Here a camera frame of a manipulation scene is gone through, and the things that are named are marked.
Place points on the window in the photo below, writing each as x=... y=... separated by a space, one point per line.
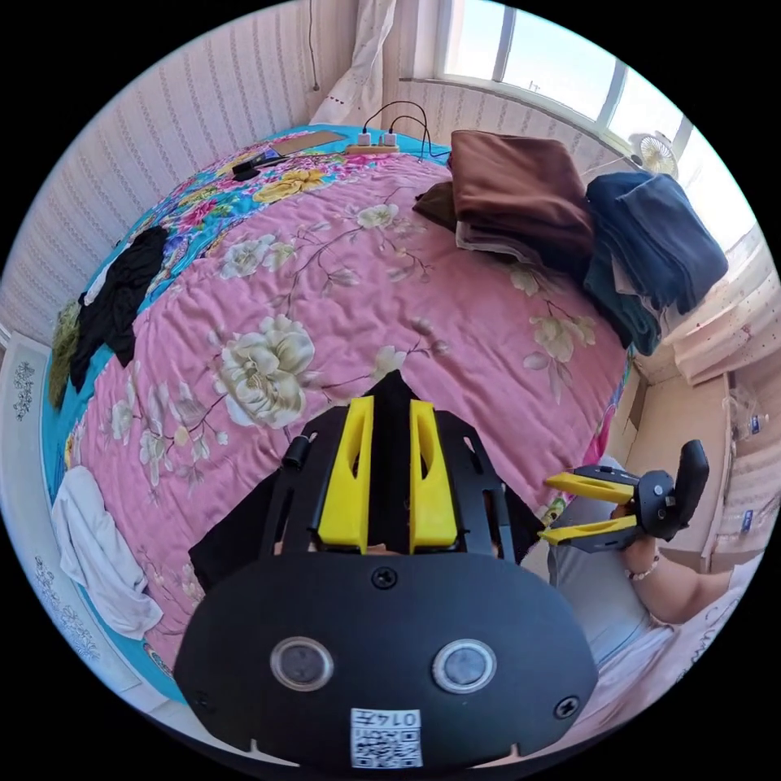
x=549 y=55

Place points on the pile of dark clothes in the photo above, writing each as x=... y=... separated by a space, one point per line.
x=116 y=293

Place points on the pink dotted curtain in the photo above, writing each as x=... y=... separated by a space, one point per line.
x=726 y=317

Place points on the black long sleeve shirt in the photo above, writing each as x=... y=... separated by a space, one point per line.
x=390 y=427

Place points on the white curtain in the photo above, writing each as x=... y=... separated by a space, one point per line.
x=360 y=67

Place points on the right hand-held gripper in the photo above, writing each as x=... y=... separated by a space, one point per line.
x=658 y=503

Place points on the person's body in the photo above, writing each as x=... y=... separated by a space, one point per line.
x=604 y=604

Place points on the power strip with chargers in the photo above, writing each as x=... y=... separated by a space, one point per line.
x=372 y=145

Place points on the bed with floral quilt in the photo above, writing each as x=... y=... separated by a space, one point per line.
x=342 y=274

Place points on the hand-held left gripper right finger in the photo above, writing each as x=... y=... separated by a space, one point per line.
x=430 y=476

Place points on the small white fan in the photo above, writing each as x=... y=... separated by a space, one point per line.
x=656 y=154

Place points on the cardboard carton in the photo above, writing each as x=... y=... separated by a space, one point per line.
x=671 y=415

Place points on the pile of folded clothes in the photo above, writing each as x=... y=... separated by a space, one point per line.
x=518 y=183

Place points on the person's right forearm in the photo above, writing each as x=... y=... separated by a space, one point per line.
x=689 y=592

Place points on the small black device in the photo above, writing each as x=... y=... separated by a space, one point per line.
x=250 y=169

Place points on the flat brown board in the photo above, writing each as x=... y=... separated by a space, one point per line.
x=308 y=142

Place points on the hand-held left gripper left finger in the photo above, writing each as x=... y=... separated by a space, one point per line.
x=346 y=470

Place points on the person's right hand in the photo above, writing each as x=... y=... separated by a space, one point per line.
x=640 y=552

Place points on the white garment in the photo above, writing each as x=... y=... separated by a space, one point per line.
x=91 y=549

